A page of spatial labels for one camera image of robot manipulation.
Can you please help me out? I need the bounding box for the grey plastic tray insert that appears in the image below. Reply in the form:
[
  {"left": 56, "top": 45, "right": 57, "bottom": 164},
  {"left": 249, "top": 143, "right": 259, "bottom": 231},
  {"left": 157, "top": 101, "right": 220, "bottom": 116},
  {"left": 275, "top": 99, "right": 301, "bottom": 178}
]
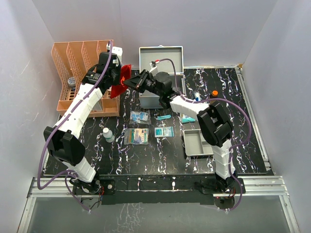
[{"left": 183, "top": 129, "right": 213, "bottom": 158}]

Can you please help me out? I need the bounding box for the teal plaster packet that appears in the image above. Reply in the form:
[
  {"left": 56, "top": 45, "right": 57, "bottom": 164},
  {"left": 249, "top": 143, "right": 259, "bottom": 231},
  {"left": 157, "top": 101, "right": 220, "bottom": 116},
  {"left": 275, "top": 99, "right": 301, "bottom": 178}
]
[{"left": 180, "top": 114, "right": 196, "bottom": 124}]

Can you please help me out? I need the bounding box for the blue bandage packet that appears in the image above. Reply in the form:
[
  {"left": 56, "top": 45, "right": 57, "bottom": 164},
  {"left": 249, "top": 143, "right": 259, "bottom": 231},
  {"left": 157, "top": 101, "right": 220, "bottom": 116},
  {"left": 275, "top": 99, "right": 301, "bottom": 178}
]
[{"left": 129, "top": 111, "right": 151, "bottom": 125}]

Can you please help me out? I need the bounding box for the teal white wipes packet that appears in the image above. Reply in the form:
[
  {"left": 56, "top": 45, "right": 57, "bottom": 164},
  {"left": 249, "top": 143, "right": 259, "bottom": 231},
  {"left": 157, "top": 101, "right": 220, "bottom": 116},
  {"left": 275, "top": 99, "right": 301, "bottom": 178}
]
[{"left": 155, "top": 127, "right": 174, "bottom": 137}]

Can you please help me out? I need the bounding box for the grey stationery box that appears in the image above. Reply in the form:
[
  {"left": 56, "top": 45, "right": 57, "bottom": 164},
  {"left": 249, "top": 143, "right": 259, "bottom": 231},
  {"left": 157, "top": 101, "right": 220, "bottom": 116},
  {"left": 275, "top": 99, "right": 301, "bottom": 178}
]
[{"left": 92, "top": 101, "right": 103, "bottom": 112}]

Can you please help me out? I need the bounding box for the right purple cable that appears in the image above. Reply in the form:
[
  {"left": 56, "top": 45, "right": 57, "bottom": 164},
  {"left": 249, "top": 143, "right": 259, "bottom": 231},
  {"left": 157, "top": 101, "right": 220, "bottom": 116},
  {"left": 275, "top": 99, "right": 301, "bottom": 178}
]
[{"left": 155, "top": 58, "right": 252, "bottom": 213}]

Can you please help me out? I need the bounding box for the small teal sachet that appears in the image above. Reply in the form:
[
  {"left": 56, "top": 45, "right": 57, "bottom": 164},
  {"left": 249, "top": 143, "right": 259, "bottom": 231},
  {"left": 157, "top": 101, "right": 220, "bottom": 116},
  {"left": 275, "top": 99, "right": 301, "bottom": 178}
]
[{"left": 157, "top": 115, "right": 172, "bottom": 120}]

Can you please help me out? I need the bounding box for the red first aid pouch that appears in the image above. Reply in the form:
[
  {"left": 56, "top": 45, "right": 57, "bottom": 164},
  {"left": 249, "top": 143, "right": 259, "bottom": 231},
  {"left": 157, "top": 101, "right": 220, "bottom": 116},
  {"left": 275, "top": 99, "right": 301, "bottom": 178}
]
[{"left": 110, "top": 64, "right": 132, "bottom": 99}]

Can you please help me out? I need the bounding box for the cotton swab packet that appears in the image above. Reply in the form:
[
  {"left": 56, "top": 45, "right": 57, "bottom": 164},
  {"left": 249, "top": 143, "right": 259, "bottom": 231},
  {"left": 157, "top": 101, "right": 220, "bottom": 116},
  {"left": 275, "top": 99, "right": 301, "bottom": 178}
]
[{"left": 123, "top": 128, "right": 149, "bottom": 145}]

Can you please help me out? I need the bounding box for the purple cable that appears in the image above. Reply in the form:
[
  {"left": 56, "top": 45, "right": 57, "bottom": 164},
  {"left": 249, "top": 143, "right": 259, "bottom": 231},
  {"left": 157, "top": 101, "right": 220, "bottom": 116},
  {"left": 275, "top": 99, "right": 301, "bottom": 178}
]
[
  {"left": 36, "top": 39, "right": 114, "bottom": 214},
  {"left": 155, "top": 58, "right": 252, "bottom": 213}
]

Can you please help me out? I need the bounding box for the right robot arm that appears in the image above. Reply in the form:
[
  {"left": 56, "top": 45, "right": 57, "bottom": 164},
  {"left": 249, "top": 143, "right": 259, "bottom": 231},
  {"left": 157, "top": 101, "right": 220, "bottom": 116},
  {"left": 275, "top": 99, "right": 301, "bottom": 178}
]
[{"left": 122, "top": 70, "right": 235, "bottom": 193}]

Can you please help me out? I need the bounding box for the clear bottle white cap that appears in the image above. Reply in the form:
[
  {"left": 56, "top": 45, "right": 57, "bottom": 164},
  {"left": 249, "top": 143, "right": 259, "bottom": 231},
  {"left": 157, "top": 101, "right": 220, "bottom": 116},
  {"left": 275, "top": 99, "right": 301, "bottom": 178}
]
[{"left": 103, "top": 128, "right": 115, "bottom": 143}]

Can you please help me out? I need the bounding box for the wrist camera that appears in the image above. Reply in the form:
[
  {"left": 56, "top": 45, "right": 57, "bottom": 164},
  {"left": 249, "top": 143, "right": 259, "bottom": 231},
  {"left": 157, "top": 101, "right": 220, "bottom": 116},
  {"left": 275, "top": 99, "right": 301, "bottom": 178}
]
[
  {"left": 149, "top": 60, "right": 160, "bottom": 75},
  {"left": 112, "top": 46, "right": 123, "bottom": 63}
]

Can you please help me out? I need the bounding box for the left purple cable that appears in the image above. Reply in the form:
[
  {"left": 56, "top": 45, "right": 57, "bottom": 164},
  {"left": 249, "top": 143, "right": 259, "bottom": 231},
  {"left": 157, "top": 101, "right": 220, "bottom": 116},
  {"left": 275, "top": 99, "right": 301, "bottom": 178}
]
[{"left": 36, "top": 39, "right": 114, "bottom": 214}]

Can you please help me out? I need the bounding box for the brown bottle orange cap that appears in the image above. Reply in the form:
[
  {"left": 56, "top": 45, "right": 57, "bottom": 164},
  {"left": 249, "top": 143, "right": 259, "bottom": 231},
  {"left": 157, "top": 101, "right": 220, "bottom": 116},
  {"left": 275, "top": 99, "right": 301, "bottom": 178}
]
[{"left": 210, "top": 90, "right": 218, "bottom": 99}]

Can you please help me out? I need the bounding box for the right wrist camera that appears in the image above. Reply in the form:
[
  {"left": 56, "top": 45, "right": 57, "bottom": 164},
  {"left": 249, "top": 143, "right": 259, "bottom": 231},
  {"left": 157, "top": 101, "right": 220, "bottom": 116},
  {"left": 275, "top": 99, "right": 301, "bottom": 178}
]
[{"left": 149, "top": 60, "right": 160, "bottom": 75}]

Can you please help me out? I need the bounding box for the white blue tube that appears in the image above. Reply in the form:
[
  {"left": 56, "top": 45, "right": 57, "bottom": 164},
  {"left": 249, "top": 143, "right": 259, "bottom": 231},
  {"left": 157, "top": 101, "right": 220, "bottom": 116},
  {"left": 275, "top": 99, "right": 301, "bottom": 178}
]
[{"left": 193, "top": 91, "right": 201, "bottom": 101}]

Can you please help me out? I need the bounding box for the round blue white tin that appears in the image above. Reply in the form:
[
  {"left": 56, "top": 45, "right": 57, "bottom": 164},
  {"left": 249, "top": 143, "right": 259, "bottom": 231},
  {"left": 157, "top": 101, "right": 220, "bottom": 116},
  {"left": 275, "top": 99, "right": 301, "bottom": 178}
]
[{"left": 67, "top": 77, "right": 76, "bottom": 88}]

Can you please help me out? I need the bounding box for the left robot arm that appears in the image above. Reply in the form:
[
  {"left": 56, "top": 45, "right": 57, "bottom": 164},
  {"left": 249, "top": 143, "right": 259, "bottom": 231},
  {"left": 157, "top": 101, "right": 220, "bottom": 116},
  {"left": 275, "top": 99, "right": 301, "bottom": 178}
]
[{"left": 44, "top": 47, "right": 122, "bottom": 194}]

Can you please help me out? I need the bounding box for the aluminium frame rail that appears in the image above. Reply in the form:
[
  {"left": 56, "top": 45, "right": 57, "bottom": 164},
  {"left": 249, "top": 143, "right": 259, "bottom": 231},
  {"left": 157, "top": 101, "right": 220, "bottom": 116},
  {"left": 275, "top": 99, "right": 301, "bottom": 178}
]
[{"left": 18, "top": 174, "right": 299, "bottom": 233}]

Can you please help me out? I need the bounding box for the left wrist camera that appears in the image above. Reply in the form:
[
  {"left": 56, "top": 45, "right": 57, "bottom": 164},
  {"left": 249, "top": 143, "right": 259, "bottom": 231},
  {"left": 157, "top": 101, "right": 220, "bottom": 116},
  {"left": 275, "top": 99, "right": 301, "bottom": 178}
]
[{"left": 112, "top": 46, "right": 123, "bottom": 63}]

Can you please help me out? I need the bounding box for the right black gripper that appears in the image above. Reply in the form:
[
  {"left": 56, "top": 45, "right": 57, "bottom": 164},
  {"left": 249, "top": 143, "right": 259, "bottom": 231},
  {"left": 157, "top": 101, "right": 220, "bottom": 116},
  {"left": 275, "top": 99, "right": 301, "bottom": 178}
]
[{"left": 123, "top": 70, "right": 163, "bottom": 97}]

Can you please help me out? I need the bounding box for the silver metal medicine case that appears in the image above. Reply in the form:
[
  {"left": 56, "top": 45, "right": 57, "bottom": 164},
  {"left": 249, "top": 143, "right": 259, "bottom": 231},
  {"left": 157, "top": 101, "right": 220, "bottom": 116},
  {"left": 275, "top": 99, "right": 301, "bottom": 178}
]
[{"left": 139, "top": 46, "right": 185, "bottom": 94}]

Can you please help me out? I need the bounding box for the orange plastic file organizer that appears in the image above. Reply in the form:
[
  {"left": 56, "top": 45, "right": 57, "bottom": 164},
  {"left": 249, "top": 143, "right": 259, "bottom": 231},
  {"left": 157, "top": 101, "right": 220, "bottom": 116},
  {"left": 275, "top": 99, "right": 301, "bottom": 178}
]
[{"left": 51, "top": 40, "right": 120, "bottom": 117}]

